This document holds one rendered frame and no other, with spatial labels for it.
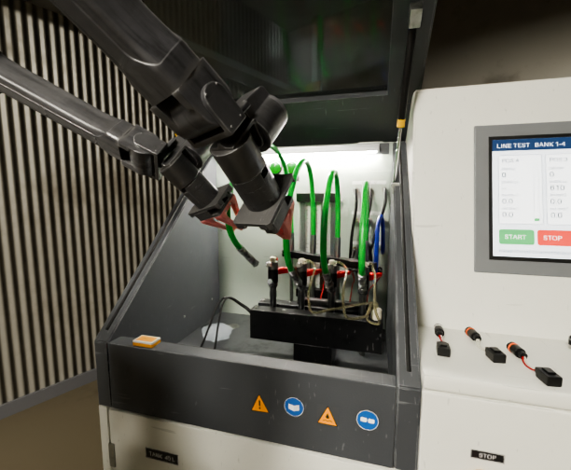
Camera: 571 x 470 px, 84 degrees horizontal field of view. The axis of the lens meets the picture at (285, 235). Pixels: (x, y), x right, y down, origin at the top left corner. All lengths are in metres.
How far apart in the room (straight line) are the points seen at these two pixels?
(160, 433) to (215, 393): 0.18
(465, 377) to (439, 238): 0.33
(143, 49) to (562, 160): 0.85
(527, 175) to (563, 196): 0.08
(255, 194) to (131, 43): 0.21
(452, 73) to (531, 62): 0.52
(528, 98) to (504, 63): 2.25
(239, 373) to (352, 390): 0.22
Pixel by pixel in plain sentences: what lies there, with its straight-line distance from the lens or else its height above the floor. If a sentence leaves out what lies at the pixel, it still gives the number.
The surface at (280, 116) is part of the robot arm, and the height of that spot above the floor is 1.39.
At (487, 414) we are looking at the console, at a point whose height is 0.93.
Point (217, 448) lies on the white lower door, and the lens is 0.82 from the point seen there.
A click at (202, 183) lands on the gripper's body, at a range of 0.66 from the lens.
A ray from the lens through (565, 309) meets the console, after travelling 0.91.
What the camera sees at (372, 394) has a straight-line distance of 0.66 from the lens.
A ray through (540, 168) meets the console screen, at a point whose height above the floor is 1.34.
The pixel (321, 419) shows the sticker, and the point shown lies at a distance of 0.70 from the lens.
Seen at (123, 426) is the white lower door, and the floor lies 0.75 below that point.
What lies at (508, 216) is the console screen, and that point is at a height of 1.23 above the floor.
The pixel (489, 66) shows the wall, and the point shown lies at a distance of 3.24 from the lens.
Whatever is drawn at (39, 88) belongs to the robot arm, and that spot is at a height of 1.48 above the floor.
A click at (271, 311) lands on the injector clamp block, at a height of 0.98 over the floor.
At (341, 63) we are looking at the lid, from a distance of 0.94.
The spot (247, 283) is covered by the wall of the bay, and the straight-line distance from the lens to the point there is 1.23.
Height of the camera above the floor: 1.28
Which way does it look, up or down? 7 degrees down
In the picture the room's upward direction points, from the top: straight up
